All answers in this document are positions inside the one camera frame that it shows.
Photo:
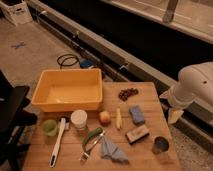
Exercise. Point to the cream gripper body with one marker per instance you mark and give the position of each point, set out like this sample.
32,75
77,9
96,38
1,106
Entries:
174,115

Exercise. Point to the blue sponge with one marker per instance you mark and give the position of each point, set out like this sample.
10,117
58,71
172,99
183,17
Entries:
137,115

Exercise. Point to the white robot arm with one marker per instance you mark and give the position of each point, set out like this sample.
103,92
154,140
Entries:
193,81

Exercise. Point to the metal can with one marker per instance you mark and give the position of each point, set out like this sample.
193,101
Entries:
160,145

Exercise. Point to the black board eraser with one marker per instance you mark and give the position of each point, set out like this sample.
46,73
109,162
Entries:
137,134

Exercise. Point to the bunch of dark grapes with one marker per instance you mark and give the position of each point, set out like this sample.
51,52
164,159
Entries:
126,93

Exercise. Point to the yellow banana piece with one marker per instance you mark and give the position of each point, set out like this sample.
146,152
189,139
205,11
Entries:
118,119

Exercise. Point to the red yellow apple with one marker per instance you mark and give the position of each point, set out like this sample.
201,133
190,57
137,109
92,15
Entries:
104,118

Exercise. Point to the blue cloth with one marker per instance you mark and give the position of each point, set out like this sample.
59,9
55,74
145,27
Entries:
110,150

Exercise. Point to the white paper cup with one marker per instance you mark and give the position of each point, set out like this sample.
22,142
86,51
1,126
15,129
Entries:
79,119

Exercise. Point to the blue floor device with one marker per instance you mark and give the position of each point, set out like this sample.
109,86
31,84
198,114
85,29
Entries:
85,64

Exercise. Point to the yellow plastic tub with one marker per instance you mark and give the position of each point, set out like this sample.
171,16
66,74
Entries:
68,90

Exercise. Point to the green plastic cup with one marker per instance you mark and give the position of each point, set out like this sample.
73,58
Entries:
50,127

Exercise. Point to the black chair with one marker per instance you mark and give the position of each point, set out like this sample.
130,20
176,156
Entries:
13,120

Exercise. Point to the white cardboard box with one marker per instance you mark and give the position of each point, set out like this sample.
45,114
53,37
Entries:
17,14

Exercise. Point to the green handled peeler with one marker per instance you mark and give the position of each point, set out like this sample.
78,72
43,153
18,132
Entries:
90,141

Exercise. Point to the white handled brush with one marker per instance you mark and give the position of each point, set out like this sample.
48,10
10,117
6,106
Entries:
57,144

